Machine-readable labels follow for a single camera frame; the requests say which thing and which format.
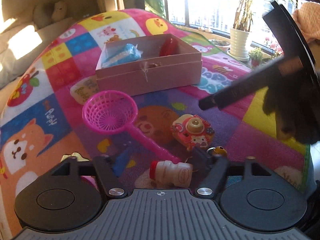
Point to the small yogurt drink bottle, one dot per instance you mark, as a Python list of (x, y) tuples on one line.
[(168, 173)]

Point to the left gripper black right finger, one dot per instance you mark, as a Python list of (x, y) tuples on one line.
[(213, 168)]

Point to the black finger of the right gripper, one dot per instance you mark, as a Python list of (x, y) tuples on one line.
[(263, 76)]

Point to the small red potted plant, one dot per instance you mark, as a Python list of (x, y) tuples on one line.
[(256, 56)]

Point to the white plant pot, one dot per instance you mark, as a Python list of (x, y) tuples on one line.
[(240, 44)]

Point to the blue tissue pack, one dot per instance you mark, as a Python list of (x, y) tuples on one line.
[(120, 55)]

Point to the colourful cartoon play mat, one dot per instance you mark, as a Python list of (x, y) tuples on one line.
[(41, 110)]

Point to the gold keychain bell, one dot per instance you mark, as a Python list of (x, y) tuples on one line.
[(217, 151)]

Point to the beige sofa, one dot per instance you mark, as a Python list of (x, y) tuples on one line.
[(20, 46)]

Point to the pink toy camera keychain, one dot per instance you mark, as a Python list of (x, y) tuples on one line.
[(192, 131)]

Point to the plush toy on sofa back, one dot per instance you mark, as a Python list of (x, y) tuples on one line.
[(46, 14)]

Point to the pink cardboard box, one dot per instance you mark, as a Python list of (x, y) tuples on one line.
[(151, 73)]

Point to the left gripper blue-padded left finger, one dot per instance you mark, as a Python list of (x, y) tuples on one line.
[(108, 169)]

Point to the pink toy strainer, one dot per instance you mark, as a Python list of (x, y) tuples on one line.
[(112, 112)]

